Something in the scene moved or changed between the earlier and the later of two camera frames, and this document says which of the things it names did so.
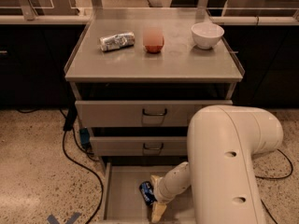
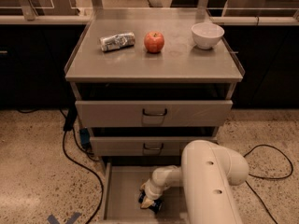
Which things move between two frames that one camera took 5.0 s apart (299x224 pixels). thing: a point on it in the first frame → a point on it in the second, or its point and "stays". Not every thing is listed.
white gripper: (163, 189) → (151, 191)
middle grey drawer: (138, 146) stays
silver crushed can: (117, 41) stays
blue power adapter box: (84, 136) stays
